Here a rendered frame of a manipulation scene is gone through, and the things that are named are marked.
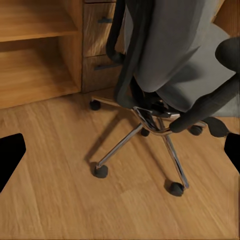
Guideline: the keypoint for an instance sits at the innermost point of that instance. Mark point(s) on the bookcase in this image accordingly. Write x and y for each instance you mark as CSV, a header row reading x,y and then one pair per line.
x,y
41,45

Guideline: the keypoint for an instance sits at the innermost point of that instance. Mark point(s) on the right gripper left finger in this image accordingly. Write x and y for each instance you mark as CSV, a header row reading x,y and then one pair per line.
x,y
12,149

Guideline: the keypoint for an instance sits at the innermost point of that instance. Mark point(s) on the cabinet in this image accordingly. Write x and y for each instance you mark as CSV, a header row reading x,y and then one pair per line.
x,y
228,17
98,71

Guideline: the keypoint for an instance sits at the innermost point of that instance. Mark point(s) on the swivel chair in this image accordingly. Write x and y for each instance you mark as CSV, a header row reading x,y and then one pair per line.
x,y
180,67

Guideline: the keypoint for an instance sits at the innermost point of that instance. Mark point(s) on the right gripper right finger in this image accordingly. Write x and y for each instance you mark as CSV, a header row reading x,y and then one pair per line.
x,y
232,149

